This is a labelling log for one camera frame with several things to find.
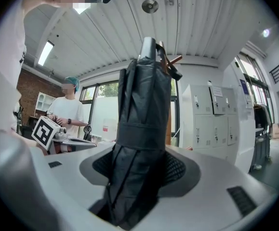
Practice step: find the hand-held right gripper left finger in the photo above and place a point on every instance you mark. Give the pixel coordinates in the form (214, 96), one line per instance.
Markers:
(74, 189)

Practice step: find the round ceiling fixture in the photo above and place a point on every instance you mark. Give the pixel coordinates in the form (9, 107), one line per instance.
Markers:
(150, 5)

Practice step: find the white pillar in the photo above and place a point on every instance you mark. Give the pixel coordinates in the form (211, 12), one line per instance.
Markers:
(238, 133)

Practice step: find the wooden coat rack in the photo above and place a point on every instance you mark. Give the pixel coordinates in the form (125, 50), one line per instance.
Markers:
(177, 58)

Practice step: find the cardboard box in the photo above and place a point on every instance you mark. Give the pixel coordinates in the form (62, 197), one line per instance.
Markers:
(278, 131)

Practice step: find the white cupboard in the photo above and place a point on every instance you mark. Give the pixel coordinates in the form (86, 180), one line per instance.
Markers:
(44, 102)

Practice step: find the clothes rack with dark garments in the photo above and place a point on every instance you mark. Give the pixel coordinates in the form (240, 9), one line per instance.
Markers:
(262, 119)

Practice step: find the grey metal lockers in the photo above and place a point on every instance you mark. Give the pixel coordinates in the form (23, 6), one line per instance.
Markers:
(202, 119)

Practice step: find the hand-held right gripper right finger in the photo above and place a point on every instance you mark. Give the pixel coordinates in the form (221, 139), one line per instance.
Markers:
(206, 191)

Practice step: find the black framed window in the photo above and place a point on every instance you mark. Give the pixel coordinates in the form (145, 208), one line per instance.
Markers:
(105, 90)

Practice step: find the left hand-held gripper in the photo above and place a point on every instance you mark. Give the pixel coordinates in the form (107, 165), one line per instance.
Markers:
(45, 133)

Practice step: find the ceiling spotlight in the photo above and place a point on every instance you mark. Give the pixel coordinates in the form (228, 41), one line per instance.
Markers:
(266, 33)

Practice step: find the black umbrella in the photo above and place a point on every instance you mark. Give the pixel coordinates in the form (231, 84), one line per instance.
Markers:
(141, 105)

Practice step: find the long ceiling light panel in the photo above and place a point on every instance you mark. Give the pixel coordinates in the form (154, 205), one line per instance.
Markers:
(45, 54)

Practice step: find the person's white shirt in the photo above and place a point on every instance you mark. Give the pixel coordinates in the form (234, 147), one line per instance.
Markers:
(4, 56)

